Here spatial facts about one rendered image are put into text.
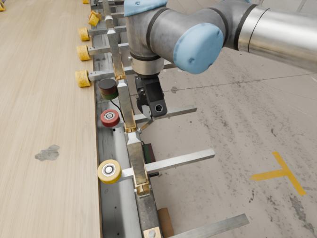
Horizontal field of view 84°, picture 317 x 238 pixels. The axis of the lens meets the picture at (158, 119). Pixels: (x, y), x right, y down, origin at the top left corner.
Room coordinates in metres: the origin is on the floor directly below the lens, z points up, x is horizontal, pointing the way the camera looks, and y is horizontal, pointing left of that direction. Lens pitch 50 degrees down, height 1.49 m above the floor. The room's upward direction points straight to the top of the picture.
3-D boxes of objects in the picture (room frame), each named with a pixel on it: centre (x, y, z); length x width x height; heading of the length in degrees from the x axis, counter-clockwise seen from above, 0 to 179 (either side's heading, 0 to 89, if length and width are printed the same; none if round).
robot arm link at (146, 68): (0.42, 0.03, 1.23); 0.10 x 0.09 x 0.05; 105
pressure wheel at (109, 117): (0.50, 0.21, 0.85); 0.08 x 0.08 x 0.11
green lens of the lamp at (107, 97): (0.47, 0.17, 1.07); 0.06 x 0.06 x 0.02
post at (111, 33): (0.73, 0.19, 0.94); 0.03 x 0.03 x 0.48; 15
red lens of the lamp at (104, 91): (0.47, 0.17, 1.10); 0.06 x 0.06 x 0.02
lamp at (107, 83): (0.47, 0.17, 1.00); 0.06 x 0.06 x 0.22; 15
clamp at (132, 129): (0.51, 0.14, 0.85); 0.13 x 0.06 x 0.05; 15
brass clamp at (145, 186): (0.26, 0.07, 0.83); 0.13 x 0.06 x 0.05; 15
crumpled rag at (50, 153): (0.32, 0.41, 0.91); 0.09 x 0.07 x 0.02; 98
